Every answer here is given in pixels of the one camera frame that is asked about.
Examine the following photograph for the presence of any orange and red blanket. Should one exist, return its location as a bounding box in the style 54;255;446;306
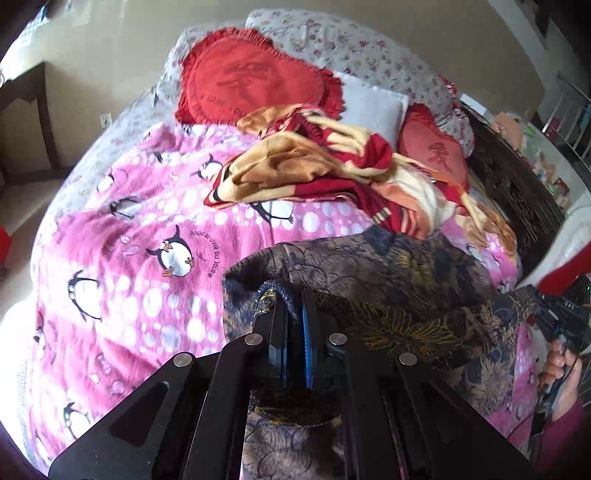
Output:
203;104;518;252

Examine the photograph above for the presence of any person's right hand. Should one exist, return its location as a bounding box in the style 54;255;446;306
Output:
538;339;583;411

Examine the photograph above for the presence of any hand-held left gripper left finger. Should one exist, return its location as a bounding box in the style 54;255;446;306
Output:
48;288;303;480

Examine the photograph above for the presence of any metal rack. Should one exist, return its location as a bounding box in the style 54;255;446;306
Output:
542;71;591;153

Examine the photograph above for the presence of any dark carved wooden headboard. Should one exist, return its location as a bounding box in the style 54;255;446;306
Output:
457;104;566;282

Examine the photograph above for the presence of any pink penguin print blanket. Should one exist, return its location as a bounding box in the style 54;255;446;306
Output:
18;122;541;472

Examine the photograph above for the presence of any red knit garment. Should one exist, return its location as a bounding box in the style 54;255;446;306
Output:
538;258;591;296

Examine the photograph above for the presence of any white pillow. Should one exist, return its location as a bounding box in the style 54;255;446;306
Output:
330;71;411;146

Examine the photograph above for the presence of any dark wooden table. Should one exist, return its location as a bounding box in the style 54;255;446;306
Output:
0;60;61;185

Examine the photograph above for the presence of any floral long pillow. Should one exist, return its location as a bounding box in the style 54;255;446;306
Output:
245;8;476;155

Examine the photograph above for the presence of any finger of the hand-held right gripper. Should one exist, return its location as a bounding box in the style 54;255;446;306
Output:
505;284;539;306

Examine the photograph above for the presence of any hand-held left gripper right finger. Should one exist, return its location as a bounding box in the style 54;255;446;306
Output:
301;288;548;480

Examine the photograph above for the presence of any white box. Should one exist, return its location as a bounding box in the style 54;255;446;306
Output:
461;93;491;116

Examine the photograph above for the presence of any small red heart pillow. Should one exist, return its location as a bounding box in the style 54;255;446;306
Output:
397;102;469;192

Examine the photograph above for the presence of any person's right forearm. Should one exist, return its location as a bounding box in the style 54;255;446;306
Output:
540;399;591;467

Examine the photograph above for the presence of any large red heart pillow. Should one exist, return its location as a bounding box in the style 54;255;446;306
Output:
174;28;345;127

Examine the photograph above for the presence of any dark patterned knit garment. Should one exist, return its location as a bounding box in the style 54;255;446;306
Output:
222;226;550;480

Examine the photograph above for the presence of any pile of assorted packets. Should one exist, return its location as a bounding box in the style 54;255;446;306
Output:
492;111;583;208

